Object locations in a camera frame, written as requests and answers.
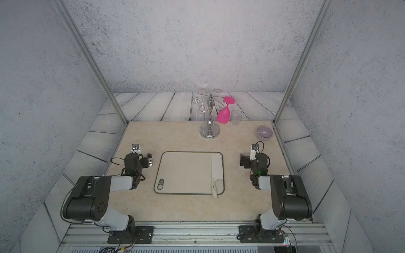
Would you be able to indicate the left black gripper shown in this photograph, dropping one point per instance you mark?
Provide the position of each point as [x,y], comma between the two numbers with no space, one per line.
[149,158]

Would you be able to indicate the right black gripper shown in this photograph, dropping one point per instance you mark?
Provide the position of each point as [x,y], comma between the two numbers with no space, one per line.
[248,159]

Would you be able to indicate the cream plastic cleaver knife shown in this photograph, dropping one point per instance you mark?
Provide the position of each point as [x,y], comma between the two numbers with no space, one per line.
[217,172]

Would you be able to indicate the beige cutting board green rim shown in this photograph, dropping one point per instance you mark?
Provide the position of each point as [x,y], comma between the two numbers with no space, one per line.
[186,173]

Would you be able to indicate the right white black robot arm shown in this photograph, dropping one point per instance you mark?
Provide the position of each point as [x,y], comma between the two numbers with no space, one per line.
[289,198]

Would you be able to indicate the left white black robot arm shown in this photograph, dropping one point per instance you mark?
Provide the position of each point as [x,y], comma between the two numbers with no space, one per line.
[88,200]

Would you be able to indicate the lilac small bowl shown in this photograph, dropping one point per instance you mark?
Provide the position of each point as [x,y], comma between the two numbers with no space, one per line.
[264,133]

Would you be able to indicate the clear plastic cup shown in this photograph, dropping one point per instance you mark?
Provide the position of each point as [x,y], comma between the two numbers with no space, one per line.
[236,117]

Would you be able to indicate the pink plastic wine glass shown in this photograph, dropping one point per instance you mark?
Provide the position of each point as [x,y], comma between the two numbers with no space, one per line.
[225,114]

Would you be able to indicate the silver glass holder stand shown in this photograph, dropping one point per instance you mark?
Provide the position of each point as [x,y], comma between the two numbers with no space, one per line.
[209,102]

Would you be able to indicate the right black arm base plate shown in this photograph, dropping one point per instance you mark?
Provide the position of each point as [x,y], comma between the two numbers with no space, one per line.
[250,234]

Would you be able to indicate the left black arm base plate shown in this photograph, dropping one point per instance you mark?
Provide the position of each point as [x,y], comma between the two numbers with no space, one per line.
[132,235]

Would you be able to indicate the aluminium mounting rail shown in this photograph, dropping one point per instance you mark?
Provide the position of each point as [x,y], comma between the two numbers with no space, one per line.
[224,233]

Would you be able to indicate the left aluminium frame post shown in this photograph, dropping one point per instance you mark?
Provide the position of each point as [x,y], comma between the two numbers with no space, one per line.
[76,35]

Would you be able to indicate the aluminium frame post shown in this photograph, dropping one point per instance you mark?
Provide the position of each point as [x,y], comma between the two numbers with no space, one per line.
[320,19]
[76,35]

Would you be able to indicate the right aluminium frame post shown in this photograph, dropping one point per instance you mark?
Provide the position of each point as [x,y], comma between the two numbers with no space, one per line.
[320,19]

